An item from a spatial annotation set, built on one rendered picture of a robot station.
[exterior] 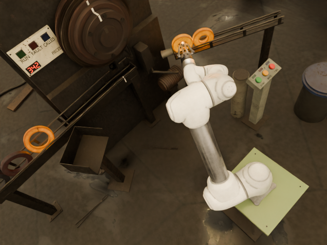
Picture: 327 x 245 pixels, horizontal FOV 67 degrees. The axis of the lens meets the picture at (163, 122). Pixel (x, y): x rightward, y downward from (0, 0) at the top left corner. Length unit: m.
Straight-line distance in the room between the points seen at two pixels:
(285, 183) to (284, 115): 0.84
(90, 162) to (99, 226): 0.68
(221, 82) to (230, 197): 0.64
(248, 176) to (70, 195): 1.56
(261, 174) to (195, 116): 0.52
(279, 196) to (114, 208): 1.25
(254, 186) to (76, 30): 1.26
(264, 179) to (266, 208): 0.28
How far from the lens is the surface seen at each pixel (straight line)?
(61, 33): 1.48
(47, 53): 1.64
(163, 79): 1.97
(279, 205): 1.68
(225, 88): 1.07
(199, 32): 1.89
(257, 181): 1.42
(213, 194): 1.42
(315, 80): 2.12
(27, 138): 1.83
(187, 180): 2.10
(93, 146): 1.74
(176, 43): 1.89
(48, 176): 2.60
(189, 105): 1.07
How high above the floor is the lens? 1.98
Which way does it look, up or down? 57 degrees down
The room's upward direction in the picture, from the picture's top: 21 degrees counter-clockwise
